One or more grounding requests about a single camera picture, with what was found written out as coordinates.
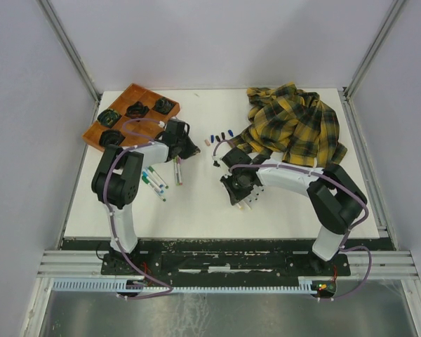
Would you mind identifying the yellow cap marker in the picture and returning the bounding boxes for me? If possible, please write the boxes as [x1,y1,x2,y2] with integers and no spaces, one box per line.
[244,201,252,210]

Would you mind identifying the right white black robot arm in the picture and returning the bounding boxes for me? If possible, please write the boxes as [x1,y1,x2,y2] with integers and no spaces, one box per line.
[214,148,369,275]

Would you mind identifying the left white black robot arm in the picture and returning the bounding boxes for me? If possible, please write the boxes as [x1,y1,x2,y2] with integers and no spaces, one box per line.
[91,118,200,274]

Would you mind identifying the light blue cap marker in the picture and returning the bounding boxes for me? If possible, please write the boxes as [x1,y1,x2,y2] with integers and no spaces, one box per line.
[142,171,163,190]

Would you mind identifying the dark green cap marker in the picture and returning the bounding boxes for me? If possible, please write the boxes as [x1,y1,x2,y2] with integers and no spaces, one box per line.
[141,176,166,202]

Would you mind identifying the orange compartment tray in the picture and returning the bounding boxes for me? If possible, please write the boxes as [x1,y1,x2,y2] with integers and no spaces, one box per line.
[82,84,180,151]

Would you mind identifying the yellow plaid shirt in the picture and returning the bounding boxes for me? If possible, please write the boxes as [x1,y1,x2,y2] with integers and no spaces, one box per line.
[232,83,347,168]

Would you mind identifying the dark green cable coil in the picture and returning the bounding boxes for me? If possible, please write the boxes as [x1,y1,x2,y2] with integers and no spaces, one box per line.
[152,97,174,115]

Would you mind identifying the black cable coil centre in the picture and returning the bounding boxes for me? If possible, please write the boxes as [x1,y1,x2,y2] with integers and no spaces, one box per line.
[126,100,150,120]

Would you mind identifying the black cable coil front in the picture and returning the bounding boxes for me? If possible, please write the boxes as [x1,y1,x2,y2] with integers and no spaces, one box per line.
[98,128,126,148]

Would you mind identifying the green black cable coil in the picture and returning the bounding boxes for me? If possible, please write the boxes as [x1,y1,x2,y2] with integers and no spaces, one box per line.
[97,108,123,128]

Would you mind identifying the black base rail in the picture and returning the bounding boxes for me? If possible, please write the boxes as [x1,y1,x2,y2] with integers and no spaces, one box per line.
[101,239,351,286]

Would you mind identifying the white cable duct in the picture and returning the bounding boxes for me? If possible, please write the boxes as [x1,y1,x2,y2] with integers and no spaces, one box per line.
[52,277,316,295]

